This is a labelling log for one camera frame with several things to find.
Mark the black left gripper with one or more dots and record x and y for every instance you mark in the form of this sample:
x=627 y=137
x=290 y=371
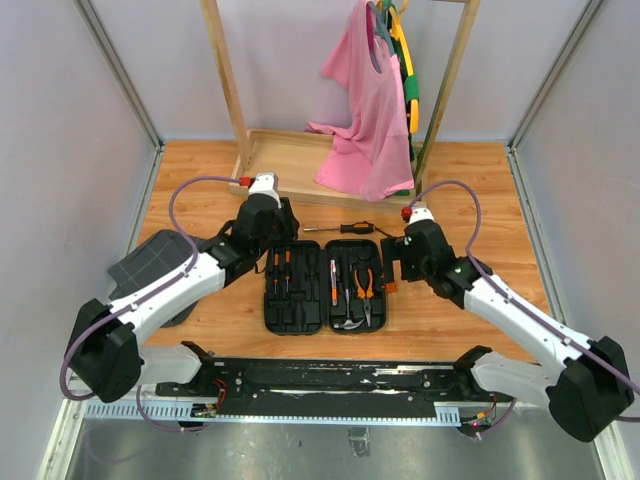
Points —
x=290 y=224

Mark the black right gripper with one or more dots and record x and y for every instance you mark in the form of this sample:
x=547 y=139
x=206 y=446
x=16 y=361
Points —
x=397 y=249

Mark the small orange black screwdriver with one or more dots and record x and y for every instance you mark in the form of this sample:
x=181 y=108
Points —
x=287 y=270

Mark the orange black pliers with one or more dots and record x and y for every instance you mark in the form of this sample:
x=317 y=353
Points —
x=363 y=278

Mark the silver orange utility knife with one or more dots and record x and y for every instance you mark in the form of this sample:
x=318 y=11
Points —
x=333 y=281

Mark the black plastic tool case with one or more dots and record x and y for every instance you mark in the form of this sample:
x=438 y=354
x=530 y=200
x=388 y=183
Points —
x=308 y=308

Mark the claw hammer black grip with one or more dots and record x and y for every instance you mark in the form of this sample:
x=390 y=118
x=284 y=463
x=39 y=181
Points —
x=347 y=321

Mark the orange grid handle tool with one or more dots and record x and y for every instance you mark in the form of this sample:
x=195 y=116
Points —
x=384 y=233

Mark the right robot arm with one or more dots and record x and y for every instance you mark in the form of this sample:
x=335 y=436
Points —
x=583 y=383

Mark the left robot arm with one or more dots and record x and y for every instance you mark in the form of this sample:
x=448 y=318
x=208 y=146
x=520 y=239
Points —
x=107 y=356

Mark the wooden clothes rack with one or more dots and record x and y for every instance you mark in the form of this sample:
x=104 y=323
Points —
x=296 y=156

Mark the pink t-shirt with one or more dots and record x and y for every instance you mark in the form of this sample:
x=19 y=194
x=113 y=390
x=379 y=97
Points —
x=370 y=157

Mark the dark grey folded cloth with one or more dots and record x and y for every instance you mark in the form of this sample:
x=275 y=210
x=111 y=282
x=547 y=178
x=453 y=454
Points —
x=161 y=265

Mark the green yellow hangers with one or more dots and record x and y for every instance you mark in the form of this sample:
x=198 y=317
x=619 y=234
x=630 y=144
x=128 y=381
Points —
x=391 y=19

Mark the black orange screwdriver handle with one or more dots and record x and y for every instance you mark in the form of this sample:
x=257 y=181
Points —
x=359 y=228

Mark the grey cable duct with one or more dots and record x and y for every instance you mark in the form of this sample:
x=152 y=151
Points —
x=192 y=413

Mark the left aluminium frame post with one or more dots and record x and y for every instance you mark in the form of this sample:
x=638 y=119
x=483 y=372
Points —
x=105 y=44

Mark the aluminium frame post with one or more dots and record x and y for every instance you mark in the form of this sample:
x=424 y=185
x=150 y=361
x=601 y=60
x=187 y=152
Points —
x=586 y=18
x=105 y=44

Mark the right aluminium frame post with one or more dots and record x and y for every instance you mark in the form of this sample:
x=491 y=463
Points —
x=586 y=18

